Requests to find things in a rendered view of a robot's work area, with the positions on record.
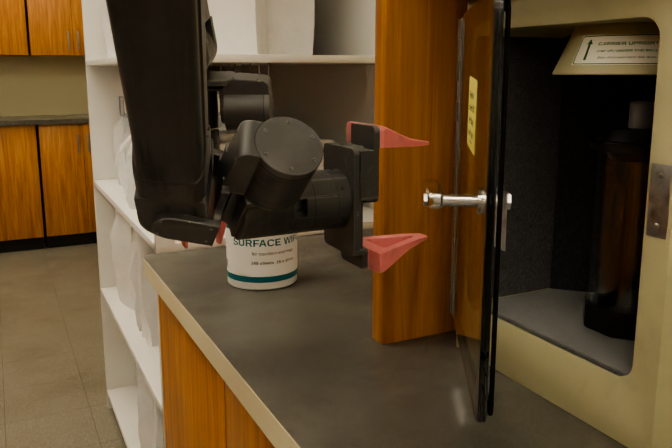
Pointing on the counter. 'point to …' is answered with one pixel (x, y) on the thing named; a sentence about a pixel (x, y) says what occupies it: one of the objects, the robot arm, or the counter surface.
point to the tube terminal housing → (538, 358)
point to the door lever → (433, 196)
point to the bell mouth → (611, 50)
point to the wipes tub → (262, 261)
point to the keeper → (659, 200)
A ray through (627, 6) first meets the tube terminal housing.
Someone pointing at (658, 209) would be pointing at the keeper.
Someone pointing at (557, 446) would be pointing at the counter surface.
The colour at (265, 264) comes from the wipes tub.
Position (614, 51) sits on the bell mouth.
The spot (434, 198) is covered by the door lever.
